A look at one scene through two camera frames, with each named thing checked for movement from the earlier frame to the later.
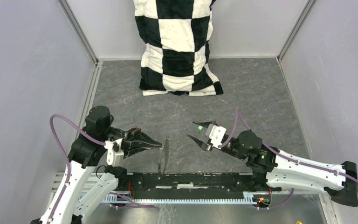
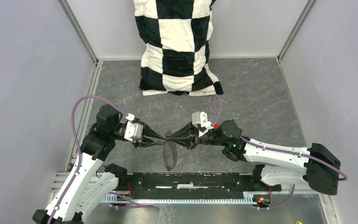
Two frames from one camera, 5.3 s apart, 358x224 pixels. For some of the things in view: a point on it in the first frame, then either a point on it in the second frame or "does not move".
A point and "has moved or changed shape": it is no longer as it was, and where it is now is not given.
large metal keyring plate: x=167 y=149 has moved or changed shape
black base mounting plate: x=194 y=185 does not move
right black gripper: x=203 y=146 -> x=189 y=130
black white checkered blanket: x=176 y=34 does not move
